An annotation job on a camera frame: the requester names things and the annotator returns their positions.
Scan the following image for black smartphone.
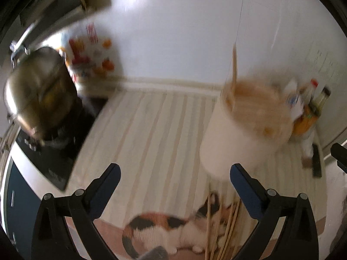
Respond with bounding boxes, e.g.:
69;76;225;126
312;144;322;178

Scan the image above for brown small card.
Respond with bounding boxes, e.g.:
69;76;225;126
301;157;313;168

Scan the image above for orange label sauce bottle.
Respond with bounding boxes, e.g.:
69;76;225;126
292;86;331;136

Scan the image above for black gas stove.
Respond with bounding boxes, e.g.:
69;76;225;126
16;96;108;191

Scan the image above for blue cabinet door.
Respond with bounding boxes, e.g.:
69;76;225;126
3;160;41;259

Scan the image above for red cap dark bottle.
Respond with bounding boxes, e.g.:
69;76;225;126
299;78;319;105

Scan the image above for striped cat table mat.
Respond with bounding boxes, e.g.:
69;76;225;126
63;89;328;260

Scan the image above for left grey slipper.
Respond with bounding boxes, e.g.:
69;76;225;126
138;246;169;260

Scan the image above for beige round utensil holder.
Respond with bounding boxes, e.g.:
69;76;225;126
199;79;293;181

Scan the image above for stainless steel stock pot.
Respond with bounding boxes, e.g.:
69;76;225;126
3;46;78;140

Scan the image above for black range hood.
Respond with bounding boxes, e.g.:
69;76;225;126
1;0;111;63

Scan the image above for white triple wall socket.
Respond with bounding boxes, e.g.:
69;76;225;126
306;41;339;80

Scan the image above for fruit cartoon wall sticker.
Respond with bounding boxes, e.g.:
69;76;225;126
59;22;116;83

